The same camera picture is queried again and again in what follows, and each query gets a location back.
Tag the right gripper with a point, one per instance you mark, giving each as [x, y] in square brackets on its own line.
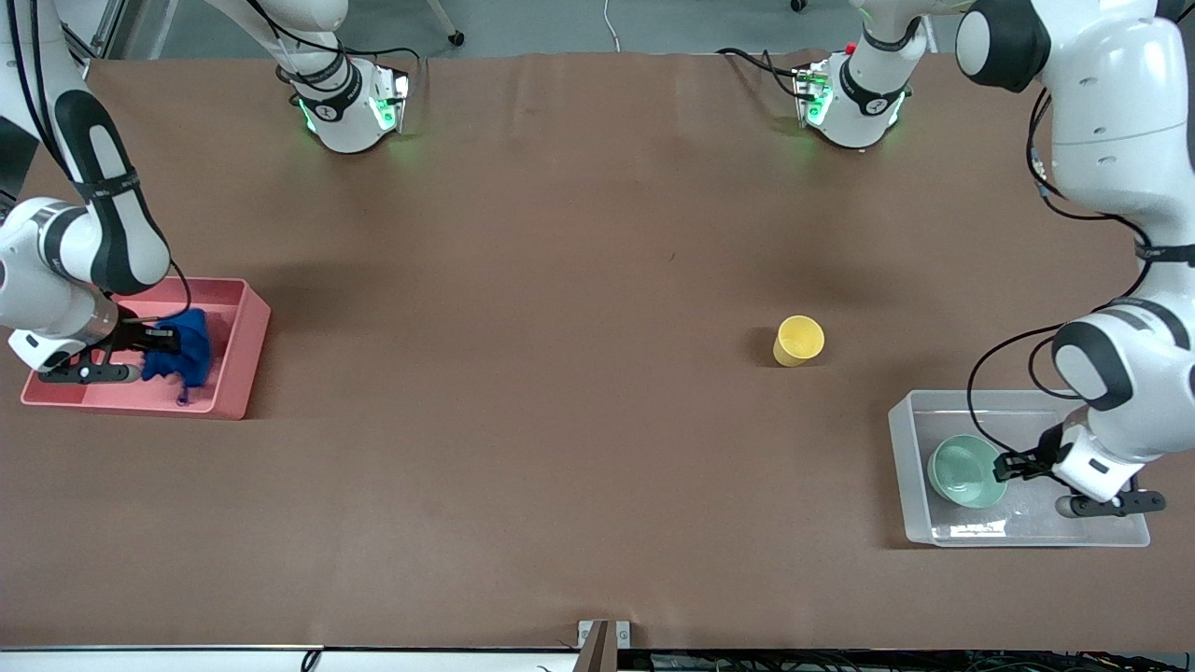
[132, 335]

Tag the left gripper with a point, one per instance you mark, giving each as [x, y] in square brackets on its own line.
[1039, 460]

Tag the blue glove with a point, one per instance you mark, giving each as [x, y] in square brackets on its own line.
[191, 350]

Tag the green bowl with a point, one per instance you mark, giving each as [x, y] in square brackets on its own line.
[962, 471]

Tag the yellow cup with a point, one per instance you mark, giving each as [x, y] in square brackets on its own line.
[798, 341]

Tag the clear plastic box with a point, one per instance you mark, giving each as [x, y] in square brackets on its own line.
[1036, 411]

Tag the pink plastic bin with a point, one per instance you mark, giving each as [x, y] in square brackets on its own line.
[238, 364]

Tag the black caster wheel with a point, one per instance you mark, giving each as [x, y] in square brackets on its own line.
[456, 38]

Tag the aluminium frame post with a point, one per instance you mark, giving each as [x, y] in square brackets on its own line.
[93, 28]

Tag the metal table edge bracket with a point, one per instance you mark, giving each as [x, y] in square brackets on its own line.
[602, 644]

